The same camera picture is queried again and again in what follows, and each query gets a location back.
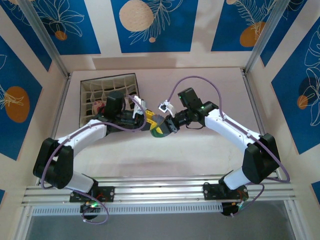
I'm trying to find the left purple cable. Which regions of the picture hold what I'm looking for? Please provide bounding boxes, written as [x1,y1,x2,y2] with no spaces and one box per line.
[39,94,147,225]

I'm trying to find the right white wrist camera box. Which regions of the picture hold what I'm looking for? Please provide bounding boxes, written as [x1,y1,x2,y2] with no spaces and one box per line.
[158,99,176,116]

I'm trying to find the white slotted cable duct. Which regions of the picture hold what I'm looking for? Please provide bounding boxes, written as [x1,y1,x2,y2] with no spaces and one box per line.
[31,202,223,216]

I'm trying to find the grey striped sock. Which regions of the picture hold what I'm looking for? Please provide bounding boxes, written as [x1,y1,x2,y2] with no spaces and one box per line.
[149,113,171,139]

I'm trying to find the purple cable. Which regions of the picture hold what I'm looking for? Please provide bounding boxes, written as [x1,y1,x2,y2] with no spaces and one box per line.
[39,94,147,225]
[168,75,291,218]

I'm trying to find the aluminium rail beam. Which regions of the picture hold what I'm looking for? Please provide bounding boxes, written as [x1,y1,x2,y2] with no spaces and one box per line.
[21,177,300,206]

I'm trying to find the black base connector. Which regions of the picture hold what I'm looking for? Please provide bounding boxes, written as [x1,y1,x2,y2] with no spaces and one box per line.
[221,201,245,218]
[79,202,101,221]

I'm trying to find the aluminium frame leg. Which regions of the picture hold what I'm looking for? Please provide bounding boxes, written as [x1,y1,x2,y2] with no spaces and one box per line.
[13,204,35,240]
[284,199,307,240]

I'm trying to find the aluminium side rail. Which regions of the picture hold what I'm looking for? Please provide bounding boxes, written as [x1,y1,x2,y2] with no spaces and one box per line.
[241,68,280,180]
[36,73,73,186]

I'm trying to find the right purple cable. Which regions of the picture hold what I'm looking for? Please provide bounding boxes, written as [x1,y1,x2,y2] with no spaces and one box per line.
[168,75,291,218]

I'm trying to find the blue ribbed sock green toe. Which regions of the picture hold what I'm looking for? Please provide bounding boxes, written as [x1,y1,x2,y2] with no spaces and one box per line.
[149,114,171,139]

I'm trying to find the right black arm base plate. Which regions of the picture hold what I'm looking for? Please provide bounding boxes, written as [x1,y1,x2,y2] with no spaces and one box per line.
[202,183,249,201]

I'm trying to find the aluminium frame post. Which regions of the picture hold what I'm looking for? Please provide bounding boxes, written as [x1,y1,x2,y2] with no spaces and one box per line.
[17,0,70,78]
[244,0,292,75]

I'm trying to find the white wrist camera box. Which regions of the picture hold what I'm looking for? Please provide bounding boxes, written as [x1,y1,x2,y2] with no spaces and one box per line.
[131,94,149,118]
[158,99,176,116]

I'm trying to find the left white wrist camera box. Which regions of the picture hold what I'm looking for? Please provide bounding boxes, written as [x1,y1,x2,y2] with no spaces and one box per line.
[131,94,149,118]

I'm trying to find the dark organizer box mesh dividers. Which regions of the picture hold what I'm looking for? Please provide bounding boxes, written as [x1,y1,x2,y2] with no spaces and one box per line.
[79,72,140,129]

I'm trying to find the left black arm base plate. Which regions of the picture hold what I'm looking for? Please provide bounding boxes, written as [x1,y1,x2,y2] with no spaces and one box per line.
[69,186,116,203]

